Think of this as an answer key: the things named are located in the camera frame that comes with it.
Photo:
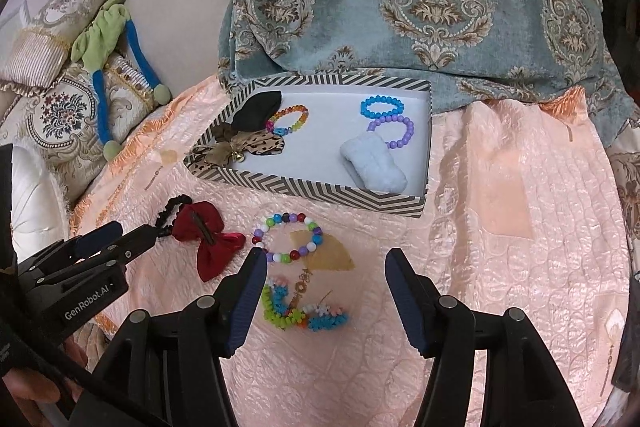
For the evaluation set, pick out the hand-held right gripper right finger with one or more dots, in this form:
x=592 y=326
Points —
x=410 y=307

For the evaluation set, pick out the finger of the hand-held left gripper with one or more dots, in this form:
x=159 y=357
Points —
x=140 y=243
x=97 y=238

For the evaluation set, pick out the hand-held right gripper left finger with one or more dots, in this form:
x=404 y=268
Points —
x=245 y=307

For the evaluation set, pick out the red hair bow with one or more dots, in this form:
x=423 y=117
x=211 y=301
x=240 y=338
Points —
x=200 y=219

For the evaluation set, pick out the light blue scrunchie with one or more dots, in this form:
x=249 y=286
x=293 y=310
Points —
x=370 y=162

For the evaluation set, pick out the leopard print hair bow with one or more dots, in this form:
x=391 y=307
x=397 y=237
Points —
x=260 y=146

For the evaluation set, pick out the striped cardboard box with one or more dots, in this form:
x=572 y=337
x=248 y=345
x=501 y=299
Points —
x=310 y=142

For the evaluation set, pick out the black hair bow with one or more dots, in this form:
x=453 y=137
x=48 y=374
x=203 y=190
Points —
x=257 y=109

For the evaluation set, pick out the person's left hand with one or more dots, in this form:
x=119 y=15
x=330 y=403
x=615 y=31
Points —
x=20 y=392

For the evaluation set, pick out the white satin cushion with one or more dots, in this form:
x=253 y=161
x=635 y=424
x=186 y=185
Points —
x=35 y=187

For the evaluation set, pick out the peach quilted mat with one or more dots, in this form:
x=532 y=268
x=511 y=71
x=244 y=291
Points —
x=500 y=307

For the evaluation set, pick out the ornate floral square cushion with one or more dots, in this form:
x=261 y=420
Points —
x=55 y=117

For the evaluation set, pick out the green and blue cloth toy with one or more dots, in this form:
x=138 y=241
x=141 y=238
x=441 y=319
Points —
x=100 y=37

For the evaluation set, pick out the beige upholstered backrest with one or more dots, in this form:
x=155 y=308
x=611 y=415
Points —
x=185 y=32

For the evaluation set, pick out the ornate bolster cushion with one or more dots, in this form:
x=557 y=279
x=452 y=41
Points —
x=65 y=7

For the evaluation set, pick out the cream floral bedspread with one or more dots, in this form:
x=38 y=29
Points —
x=625 y=167

